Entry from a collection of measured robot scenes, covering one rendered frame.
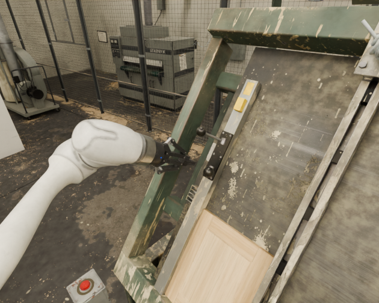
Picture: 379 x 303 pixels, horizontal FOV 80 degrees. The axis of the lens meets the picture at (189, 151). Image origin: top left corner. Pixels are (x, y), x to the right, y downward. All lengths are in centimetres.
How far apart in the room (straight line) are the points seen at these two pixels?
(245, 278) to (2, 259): 70
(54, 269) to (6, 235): 202
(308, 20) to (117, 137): 70
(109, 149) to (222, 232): 55
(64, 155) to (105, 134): 16
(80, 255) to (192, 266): 163
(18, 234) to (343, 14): 97
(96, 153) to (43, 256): 215
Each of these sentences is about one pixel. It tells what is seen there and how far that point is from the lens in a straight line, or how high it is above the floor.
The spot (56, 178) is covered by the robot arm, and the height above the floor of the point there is 156.
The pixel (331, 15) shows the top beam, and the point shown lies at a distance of 91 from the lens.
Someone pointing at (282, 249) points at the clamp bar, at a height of 130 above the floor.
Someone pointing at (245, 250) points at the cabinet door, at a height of 120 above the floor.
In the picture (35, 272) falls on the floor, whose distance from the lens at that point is 257.
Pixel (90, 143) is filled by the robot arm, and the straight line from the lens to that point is 54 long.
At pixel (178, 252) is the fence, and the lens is 102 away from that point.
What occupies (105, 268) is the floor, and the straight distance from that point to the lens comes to 234.
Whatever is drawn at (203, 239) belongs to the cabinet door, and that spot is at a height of 114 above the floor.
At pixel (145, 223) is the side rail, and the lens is 115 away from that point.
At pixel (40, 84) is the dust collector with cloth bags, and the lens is 596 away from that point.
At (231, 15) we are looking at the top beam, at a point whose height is 190.
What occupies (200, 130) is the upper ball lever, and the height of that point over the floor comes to 154.
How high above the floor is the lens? 191
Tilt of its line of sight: 32 degrees down
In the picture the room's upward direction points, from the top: straight up
